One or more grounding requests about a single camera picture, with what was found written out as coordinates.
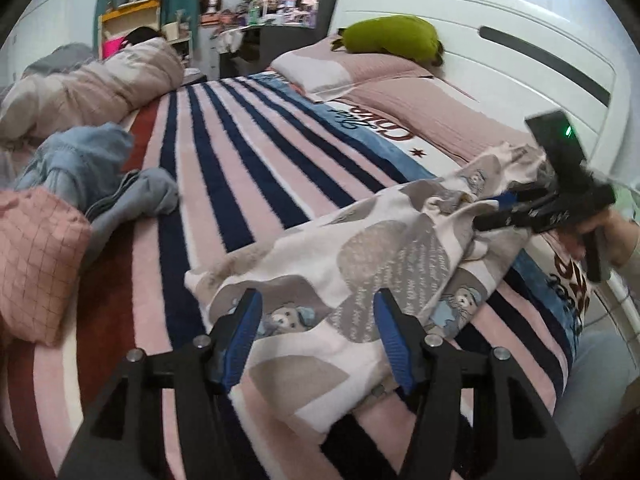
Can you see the large pink quilted pillow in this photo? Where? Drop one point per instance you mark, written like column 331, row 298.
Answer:
column 440, row 115

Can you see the light blue jeans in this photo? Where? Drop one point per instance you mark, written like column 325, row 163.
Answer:
column 85, row 160

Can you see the green plush toy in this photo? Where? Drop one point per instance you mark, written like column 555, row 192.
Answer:
column 390, row 35

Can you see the white bed headboard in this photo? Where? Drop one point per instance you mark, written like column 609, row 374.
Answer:
column 490, row 15

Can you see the person's right forearm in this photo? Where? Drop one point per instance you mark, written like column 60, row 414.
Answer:
column 627, row 237

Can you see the pink white pillow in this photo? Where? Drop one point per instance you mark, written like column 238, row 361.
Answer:
column 330, row 67

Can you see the yellow shelf unit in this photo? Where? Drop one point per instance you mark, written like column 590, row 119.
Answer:
column 130, row 9

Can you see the pink grey checked duvet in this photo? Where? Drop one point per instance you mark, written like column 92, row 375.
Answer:
column 90, row 85

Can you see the striped pink navy blanket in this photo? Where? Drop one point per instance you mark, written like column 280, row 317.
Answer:
column 240, row 160

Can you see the white storage cart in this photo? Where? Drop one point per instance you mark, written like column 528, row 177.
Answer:
column 177, row 35

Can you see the mannequin head with wig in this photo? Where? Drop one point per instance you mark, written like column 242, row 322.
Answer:
column 212, row 5

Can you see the pink checked garment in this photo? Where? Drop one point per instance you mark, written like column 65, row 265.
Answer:
column 37, row 255

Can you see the pink bag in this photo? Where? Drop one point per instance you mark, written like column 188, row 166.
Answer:
column 112, row 47

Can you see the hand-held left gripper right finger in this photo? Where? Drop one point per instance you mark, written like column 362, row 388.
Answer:
column 395, row 340

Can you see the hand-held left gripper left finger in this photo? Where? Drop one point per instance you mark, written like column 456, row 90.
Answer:
column 242, row 340

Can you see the person's leg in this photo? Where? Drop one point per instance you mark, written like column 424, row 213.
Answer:
column 595, row 385

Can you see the black round stool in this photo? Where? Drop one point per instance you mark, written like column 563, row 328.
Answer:
column 195, row 78

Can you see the bear print pants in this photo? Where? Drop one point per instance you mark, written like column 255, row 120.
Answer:
column 380, row 260

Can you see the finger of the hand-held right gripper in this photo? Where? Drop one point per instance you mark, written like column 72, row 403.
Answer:
column 505, row 221
column 512, row 200

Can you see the person's right hand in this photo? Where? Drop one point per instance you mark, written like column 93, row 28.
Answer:
column 572, row 247

